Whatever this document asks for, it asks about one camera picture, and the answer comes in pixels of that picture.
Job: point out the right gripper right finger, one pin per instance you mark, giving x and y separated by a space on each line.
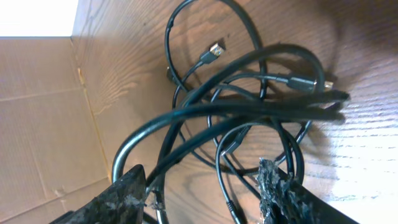
284 200

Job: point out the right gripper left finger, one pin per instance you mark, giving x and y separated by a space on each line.
121 203

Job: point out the black USB cable dark plug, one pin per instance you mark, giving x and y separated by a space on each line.
196 122

